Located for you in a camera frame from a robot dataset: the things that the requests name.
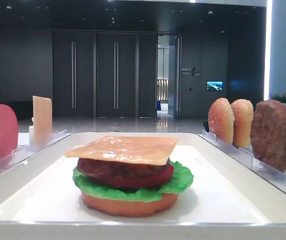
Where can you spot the orange cheese slice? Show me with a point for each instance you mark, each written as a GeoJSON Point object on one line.
{"type": "Point", "coordinates": [42, 118]}
{"type": "Point", "coordinates": [142, 150]}

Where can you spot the green lettuce leaf on tray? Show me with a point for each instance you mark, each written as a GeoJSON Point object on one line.
{"type": "Point", "coordinates": [182, 179]}

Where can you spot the brown meat patty on tray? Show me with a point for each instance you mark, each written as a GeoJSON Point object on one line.
{"type": "Point", "coordinates": [113, 169]}

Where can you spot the brown meat patty standing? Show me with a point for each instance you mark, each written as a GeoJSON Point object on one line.
{"type": "Point", "coordinates": [268, 134]}

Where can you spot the dark double doors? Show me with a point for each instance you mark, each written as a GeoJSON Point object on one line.
{"type": "Point", "coordinates": [105, 74]}

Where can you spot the sesame bun half left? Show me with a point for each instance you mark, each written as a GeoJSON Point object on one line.
{"type": "Point", "coordinates": [221, 120]}

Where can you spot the bottom bun on tray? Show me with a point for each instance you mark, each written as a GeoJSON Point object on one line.
{"type": "Point", "coordinates": [132, 209]}

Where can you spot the bun half right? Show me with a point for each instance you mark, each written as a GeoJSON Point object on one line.
{"type": "Point", "coordinates": [243, 113]}

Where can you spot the silver rectangular metal tray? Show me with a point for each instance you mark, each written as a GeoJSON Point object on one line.
{"type": "Point", "coordinates": [39, 201]}

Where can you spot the wall display screen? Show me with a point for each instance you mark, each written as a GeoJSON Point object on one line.
{"type": "Point", "coordinates": [214, 86]}

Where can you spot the clear long rail left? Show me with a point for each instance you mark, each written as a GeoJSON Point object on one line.
{"type": "Point", "coordinates": [25, 151]}

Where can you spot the clear long rail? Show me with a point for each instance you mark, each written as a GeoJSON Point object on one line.
{"type": "Point", "coordinates": [25, 151]}
{"type": "Point", "coordinates": [245, 157]}

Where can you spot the clear long rail right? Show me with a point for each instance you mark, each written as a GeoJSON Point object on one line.
{"type": "Point", "coordinates": [245, 157]}

